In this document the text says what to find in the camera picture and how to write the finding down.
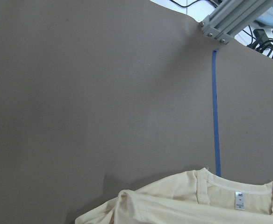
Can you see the beige long-sleeve printed shirt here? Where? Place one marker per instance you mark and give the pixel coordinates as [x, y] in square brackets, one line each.
[191, 197]

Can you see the brown paper table cover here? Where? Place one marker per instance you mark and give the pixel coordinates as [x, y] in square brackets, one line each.
[97, 96]

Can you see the grey aluminium frame post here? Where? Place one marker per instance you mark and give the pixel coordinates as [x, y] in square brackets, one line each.
[231, 17]

